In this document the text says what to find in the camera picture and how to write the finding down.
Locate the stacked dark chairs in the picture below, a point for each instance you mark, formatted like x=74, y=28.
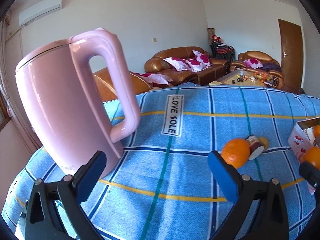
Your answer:
x=222, y=51

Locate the large wrinkled orange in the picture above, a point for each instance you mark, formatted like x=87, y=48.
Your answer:
x=236, y=152

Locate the long brown leather sofa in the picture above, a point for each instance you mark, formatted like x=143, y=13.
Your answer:
x=212, y=72

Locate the brown wooden door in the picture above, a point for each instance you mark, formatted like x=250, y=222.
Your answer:
x=291, y=55

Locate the brown leather armchair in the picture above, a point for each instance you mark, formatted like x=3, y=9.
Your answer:
x=260, y=55
x=112, y=85

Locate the wooden coffee table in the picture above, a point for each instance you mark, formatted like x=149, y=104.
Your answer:
x=230, y=78

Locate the white pink floral pillow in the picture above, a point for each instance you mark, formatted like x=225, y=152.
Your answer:
x=202, y=57
x=195, y=65
x=177, y=63
x=253, y=62

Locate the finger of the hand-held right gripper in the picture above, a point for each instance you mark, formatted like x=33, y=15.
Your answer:
x=311, y=177

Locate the cut purple fruit half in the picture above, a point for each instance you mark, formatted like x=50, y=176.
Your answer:
x=255, y=146

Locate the smooth orange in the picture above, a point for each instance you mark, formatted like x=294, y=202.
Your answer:
x=317, y=130
x=312, y=156

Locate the pile of small oranges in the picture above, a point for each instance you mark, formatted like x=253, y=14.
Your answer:
x=260, y=75

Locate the tall patterned floor vase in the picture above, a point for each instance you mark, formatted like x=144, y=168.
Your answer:
x=210, y=36

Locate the purple blanket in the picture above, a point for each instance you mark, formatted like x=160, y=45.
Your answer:
x=271, y=67

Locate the brown kiwi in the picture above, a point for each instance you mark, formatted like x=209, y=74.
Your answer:
x=265, y=142

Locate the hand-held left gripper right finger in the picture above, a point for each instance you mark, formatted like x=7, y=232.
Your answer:
x=222, y=175

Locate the blue plaid tablecloth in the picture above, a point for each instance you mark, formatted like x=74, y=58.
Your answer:
x=200, y=130

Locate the white wall air conditioner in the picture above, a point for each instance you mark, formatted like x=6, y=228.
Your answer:
x=40, y=11

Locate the pink electric kettle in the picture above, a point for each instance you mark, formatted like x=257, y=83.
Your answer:
x=62, y=105

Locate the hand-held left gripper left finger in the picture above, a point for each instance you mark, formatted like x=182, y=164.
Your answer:
x=91, y=177

